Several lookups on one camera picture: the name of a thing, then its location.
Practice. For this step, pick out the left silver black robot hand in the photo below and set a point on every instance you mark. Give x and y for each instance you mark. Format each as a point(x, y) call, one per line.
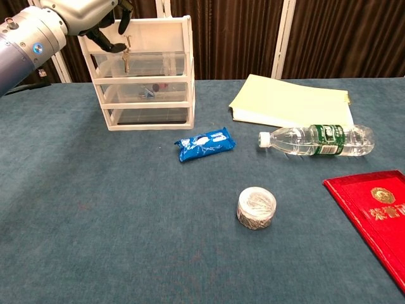
point(82, 12)

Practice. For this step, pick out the metal keys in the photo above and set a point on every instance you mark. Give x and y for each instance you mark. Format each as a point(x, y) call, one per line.
point(126, 61)

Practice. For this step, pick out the white plastic drawer organizer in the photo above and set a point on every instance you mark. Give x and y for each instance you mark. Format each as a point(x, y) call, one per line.
point(158, 104)

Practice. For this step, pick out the small blue clip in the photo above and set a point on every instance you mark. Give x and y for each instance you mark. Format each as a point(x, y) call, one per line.
point(148, 92)

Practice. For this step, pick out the small red cap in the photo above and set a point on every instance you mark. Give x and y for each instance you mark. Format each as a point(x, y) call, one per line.
point(156, 86)

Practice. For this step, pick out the dark pleated curtain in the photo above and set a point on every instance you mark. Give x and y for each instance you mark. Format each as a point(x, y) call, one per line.
point(237, 38)

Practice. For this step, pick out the blue felt table mat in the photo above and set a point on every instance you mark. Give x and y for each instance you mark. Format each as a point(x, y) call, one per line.
point(95, 190)

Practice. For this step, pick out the blue snack packet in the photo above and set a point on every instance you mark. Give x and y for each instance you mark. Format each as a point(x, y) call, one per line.
point(205, 144)

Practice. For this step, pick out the pale yellow paper notebook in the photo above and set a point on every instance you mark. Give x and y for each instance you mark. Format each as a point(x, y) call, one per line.
point(291, 101)

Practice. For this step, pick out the clear green-label water bottle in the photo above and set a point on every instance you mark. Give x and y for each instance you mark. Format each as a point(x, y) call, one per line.
point(300, 141)

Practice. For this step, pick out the round clear paper clip box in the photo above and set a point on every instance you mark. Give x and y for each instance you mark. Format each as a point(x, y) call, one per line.
point(256, 209)

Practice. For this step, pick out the red certificate book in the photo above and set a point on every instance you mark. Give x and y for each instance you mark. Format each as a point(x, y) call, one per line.
point(373, 215)

